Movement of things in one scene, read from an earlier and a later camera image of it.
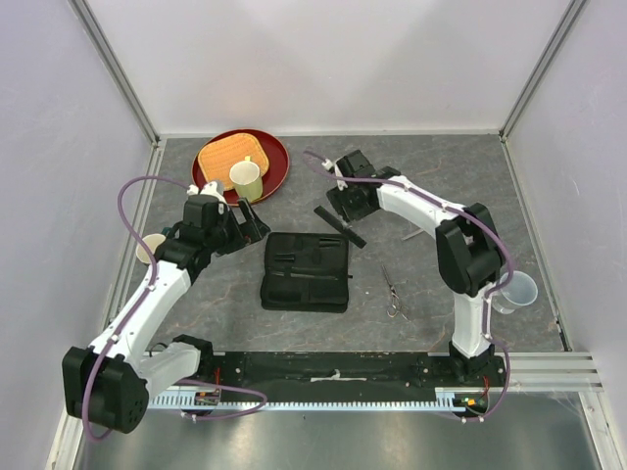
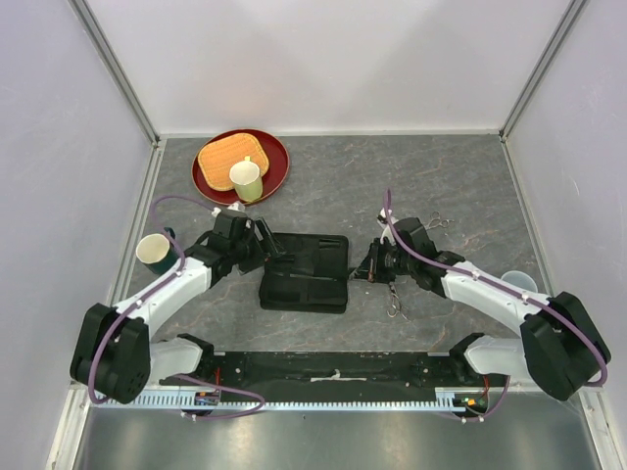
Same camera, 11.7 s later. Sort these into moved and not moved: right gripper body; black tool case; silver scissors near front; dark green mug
Moved: right gripper body
Not moved: dark green mug; silver scissors near front; black tool case
